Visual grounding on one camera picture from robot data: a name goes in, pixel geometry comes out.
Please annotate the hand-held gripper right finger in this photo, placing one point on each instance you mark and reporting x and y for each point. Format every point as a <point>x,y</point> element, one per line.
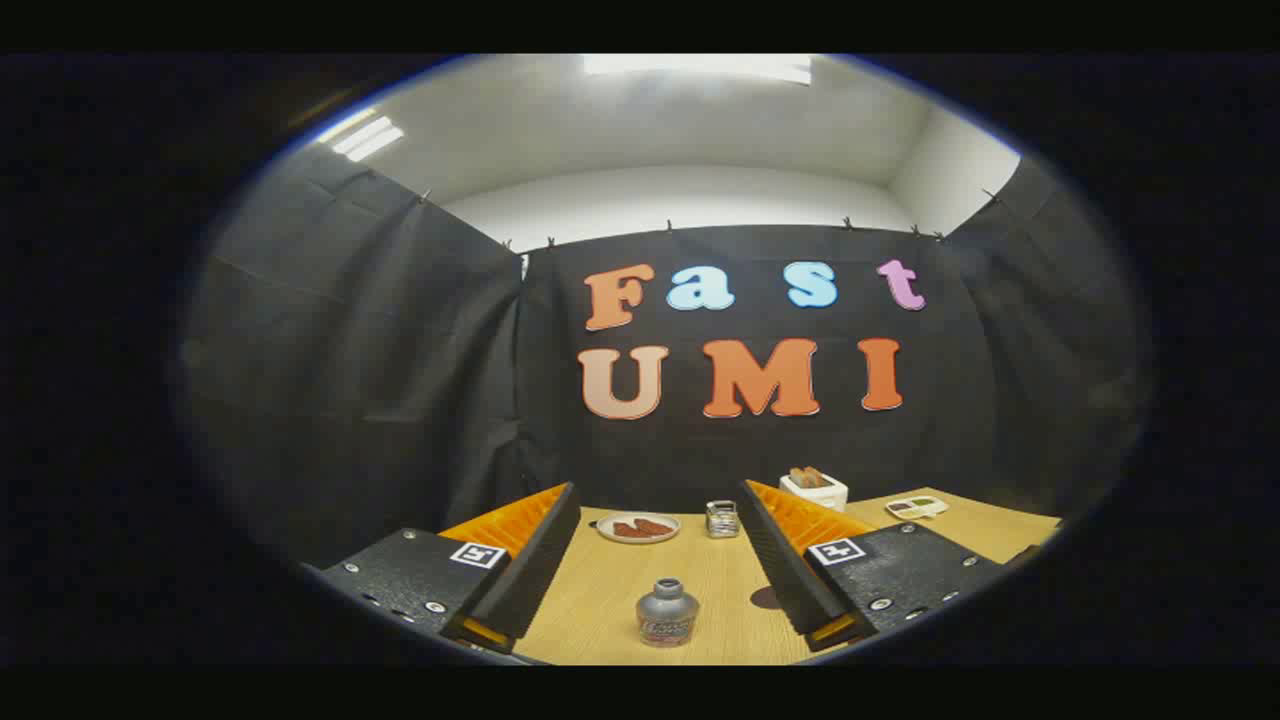
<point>785,565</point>

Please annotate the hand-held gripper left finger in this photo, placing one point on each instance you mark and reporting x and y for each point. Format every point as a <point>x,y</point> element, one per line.
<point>535,560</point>

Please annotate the dark brown round coaster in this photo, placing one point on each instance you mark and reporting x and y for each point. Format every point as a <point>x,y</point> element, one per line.
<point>764,598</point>

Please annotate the silver juice bottle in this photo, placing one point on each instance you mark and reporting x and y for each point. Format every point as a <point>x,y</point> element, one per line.
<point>667,612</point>

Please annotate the white toaster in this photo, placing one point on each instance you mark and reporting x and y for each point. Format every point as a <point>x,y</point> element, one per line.
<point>815,495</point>

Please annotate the wooden table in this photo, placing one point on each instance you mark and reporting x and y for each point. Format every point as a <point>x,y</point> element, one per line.
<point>600,600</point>

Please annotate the white plate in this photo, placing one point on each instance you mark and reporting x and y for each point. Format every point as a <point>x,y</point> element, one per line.
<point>606,530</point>

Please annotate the small metal container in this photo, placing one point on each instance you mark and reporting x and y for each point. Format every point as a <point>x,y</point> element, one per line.
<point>722,520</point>

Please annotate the reddish food slices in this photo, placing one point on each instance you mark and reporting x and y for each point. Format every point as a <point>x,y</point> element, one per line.
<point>642,528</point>

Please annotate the white compartment tray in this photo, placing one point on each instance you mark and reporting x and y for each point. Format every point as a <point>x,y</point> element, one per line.
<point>916,507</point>

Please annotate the ceiling light panel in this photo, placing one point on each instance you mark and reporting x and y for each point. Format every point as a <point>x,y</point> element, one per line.
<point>367,139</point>

